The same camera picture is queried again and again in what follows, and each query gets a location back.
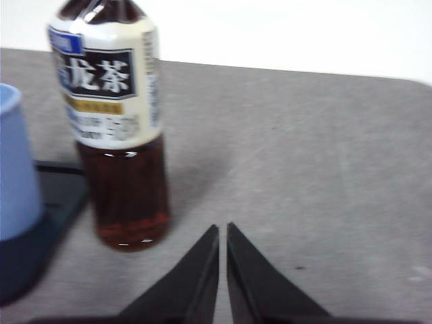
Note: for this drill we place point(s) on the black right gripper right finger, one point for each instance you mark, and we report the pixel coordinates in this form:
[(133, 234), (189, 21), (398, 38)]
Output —
[(256, 283)]

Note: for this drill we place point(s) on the blue ribbed plastic cup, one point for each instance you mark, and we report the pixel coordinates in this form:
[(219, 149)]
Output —
[(15, 162)]

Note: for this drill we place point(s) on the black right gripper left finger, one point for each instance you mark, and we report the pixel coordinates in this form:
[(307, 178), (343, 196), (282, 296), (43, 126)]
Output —
[(195, 280)]

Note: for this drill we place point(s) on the dark teal rectangular tray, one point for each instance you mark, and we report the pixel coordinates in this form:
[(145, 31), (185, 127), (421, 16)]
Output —
[(30, 249)]

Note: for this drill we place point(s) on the dark oolong tea bottle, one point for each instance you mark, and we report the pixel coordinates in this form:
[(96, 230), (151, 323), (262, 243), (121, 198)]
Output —
[(118, 128)]

